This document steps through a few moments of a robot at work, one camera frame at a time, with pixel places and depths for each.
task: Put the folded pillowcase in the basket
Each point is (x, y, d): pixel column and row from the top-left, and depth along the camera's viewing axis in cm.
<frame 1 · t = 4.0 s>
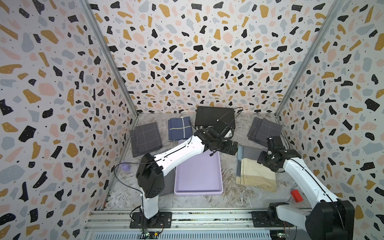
left hand: (233, 148, 78), fingers open
right hand: (262, 160, 84), fingers open
grey beige striped pillowcase: (250, 173, 90), point 3 cm above the table
grey checked pillowcase right: (262, 129, 114), on the table
black hard briefcase: (207, 116, 116), point 6 cm above the table
purple plastic basket: (201, 172, 92), on the table
grey checked pillowcase left: (145, 139, 106), point 2 cm above the table
navy blue checked pillowcase: (179, 128, 115), on the table

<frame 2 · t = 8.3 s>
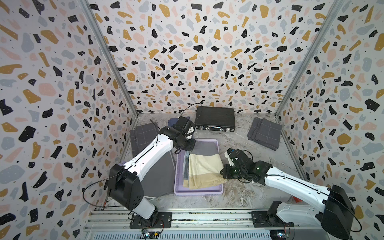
left hand: (192, 145, 83), fingers closed
right hand: (219, 172, 79), fingers closed
grey beige striped pillowcase: (203, 167, 82), point 12 cm above the table
the other named things where they were.

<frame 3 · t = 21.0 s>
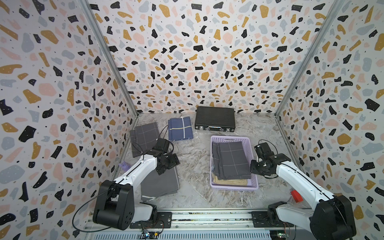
left hand: (175, 164, 87), fingers open
right hand: (253, 169, 85), fingers closed
grey beige striped pillowcase: (231, 182, 87), point 2 cm above the table
grey checked pillowcase right: (229, 161, 95), point 3 cm above the table
purple plastic basket: (252, 183, 87), point 2 cm above the table
the other named things where they were.

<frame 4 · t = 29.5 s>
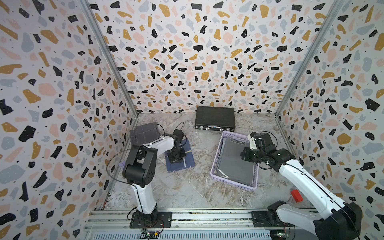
left hand: (184, 160, 94), fingers closed
right hand: (240, 154, 80), fingers closed
navy blue checked pillowcase: (188, 161, 97), on the table
